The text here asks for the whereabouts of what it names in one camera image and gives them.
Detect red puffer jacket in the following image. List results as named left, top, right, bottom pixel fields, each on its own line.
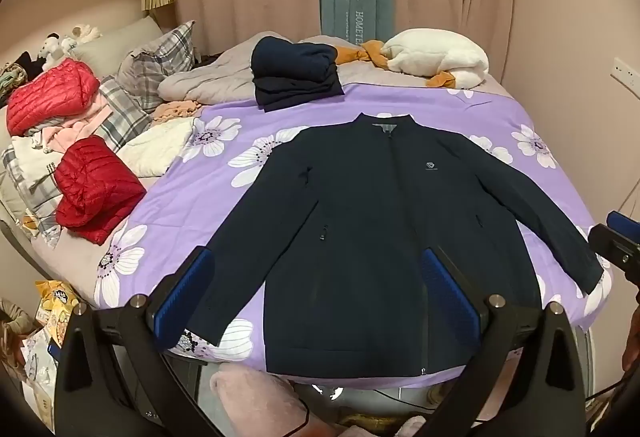
left=6, top=58, right=101, bottom=138
left=54, top=135, right=148, bottom=246

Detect white goose plush toy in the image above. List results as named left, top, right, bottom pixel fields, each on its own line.
left=334, top=28, right=490, bottom=91

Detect pink clothes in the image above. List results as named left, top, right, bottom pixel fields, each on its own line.
left=27, top=92, right=118, bottom=155

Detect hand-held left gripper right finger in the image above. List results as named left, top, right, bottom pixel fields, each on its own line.
left=420, top=245, right=588, bottom=437

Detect peach fuzzy garment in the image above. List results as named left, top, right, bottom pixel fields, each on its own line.
left=150, top=99, right=203, bottom=124

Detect plaid grey pillow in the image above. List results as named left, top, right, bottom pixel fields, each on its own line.
left=0, top=74, right=152, bottom=249

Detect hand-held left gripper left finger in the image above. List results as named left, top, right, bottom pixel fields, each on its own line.
left=52, top=245, right=226, bottom=437

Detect white folded clothes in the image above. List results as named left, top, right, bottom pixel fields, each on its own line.
left=9, top=136, right=67, bottom=192

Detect navy zip jacket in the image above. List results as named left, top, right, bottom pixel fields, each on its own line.
left=187, top=112, right=606, bottom=378

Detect white wall socket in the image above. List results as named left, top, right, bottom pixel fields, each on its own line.
left=611, top=57, right=640, bottom=90

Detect yellow snack bag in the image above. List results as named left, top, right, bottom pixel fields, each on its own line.
left=34, top=279, right=81, bottom=349

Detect folded navy clothes stack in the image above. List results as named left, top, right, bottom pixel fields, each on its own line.
left=250, top=36, right=346, bottom=114

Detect beige pillow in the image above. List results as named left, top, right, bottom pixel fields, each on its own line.
left=70, top=16, right=166, bottom=68

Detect purple floral bedspread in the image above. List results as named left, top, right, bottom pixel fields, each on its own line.
left=92, top=81, right=615, bottom=388

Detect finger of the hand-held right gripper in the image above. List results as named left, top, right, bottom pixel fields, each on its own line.
left=606, top=211, right=640, bottom=245
left=587, top=224, right=640, bottom=284

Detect white garment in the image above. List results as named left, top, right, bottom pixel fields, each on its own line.
left=117, top=117, right=201, bottom=178

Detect grey duvet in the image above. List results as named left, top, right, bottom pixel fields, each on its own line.
left=157, top=34, right=506, bottom=106

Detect person's right forearm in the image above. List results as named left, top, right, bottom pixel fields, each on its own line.
left=621, top=316, right=640, bottom=372

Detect black cable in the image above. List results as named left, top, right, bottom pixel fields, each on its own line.
left=277, top=394, right=312, bottom=437
left=584, top=376, right=640, bottom=403

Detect beige bed sheet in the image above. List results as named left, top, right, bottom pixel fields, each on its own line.
left=0, top=197, right=166, bottom=313

